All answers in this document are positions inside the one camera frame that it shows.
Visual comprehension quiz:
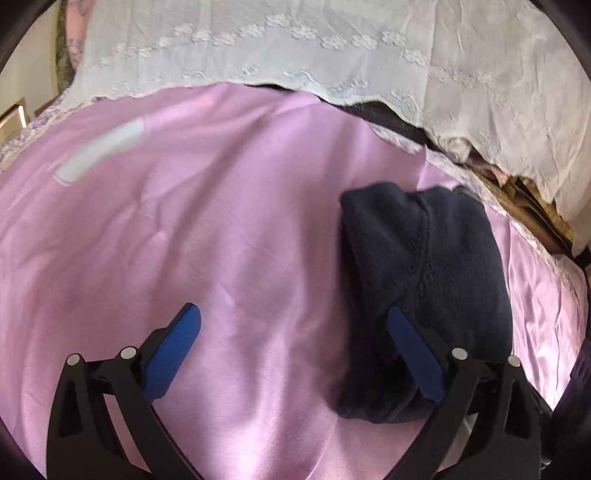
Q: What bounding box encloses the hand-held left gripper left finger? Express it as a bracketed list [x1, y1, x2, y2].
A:
[46, 302, 205, 480]

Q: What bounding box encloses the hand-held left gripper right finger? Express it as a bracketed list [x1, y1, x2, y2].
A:
[382, 306, 555, 480]

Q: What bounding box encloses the navy knit sweater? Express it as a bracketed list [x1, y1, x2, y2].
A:
[335, 181, 516, 424]

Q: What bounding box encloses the pink satin bed sheet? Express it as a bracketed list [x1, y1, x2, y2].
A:
[0, 82, 591, 480]

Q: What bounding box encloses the woven bamboo mat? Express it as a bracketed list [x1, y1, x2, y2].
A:
[478, 168, 575, 252]

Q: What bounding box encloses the wooden furniture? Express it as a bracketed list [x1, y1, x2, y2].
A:
[0, 96, 29, 141]

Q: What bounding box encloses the white lace cloth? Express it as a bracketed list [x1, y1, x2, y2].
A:
[60, 0, 591, 256]

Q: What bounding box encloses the pink floral cloth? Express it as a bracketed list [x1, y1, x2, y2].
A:
[54, 0, 90, 86]

